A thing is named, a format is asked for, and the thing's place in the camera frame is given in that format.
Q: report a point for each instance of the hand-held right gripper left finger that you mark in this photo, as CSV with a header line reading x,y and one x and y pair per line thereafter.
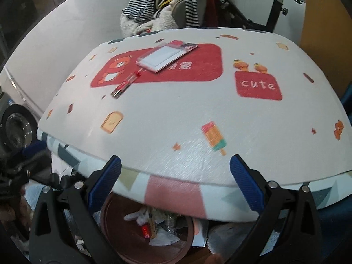
x,y
106,187

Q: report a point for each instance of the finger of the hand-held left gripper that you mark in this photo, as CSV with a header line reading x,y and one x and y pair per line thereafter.
x,y
59,181
33,148

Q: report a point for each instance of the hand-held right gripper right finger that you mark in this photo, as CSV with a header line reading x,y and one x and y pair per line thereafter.
x,y
247,187

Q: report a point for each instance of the brown round trash bin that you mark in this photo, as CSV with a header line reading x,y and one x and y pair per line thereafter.
x,y
115,225

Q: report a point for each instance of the red cigarette box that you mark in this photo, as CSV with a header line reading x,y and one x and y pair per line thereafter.
x,y
146,231

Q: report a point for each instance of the white tissue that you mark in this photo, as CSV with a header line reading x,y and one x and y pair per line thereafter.
x,y
165,239

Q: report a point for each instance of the red lighter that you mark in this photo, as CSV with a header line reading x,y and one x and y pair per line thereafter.
x,y
125,85

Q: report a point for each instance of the clear blister card pack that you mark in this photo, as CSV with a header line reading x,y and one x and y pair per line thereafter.
x,y
162,57

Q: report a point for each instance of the washing machine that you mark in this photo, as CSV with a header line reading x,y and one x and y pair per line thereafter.
x,y
16,126

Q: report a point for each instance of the white paper sheet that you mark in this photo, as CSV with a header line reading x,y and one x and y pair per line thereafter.
x,y
200,233

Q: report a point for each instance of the blue curtain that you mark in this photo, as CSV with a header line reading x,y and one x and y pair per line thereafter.
x,y
348,99

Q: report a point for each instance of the dark glass window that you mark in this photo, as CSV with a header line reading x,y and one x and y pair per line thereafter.
x,y
27,5

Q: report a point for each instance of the white fleece garment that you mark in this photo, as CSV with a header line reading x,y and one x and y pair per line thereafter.
x,y
129,24

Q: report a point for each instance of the red garment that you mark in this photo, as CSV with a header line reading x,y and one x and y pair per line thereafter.
x,y
211,8

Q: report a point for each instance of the orange wooden panel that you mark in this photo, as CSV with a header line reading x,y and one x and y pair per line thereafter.
x,y
324,19

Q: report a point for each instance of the black white striped shirt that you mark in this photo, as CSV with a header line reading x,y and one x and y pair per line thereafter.
x,y
143,0

